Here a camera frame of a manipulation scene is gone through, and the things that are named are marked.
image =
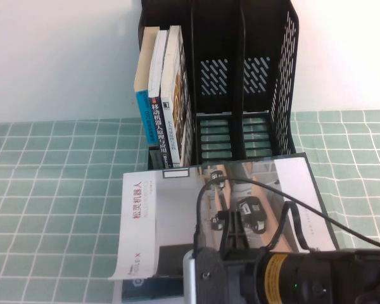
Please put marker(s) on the cyan spine book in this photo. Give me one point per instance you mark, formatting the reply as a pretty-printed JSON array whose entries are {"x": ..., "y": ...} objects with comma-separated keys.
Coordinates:
[{"x": 145, "y": 120}]

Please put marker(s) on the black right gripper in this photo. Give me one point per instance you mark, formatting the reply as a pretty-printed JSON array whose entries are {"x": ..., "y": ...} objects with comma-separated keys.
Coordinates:
[{"x": 240, "y": 272}]

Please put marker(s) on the AgileX robot photo brochure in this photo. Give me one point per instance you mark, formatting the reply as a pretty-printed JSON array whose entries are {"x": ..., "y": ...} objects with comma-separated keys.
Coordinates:
[{"x": 177, "y": 206}]

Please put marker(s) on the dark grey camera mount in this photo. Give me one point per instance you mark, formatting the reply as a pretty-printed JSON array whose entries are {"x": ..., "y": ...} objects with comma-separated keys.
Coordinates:
[{"x": 209, "y": 275}]

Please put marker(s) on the black plastic book holder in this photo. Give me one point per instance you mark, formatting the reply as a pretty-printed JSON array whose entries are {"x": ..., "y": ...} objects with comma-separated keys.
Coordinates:
[{"x": 218, "y": 31}]

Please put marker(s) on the green checked tablecloth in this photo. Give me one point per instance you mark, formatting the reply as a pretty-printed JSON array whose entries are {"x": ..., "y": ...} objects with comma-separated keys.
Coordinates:
[{"x": 50, "y": 206}]

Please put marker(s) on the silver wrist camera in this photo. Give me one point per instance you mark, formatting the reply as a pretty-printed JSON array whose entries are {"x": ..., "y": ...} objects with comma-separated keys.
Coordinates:
[{"x": 189, "y": 278}]

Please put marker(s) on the white spine brown cover book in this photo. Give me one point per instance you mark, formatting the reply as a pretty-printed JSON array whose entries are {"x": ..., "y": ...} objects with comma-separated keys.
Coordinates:
[{"x": 171, "y": 133}]

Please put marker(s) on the white robot brochure book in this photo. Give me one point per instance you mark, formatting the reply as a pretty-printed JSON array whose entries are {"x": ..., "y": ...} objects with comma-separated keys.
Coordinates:
[{"x": 152, "y": 286}]

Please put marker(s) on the black spine robot book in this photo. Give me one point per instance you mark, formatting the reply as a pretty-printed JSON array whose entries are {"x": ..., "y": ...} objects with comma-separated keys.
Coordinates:
[{"x": 160, "y": 133}]

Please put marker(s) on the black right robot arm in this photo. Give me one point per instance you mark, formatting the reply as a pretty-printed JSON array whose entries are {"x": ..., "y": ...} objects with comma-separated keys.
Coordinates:
[{"x": 335, "y": 275}]

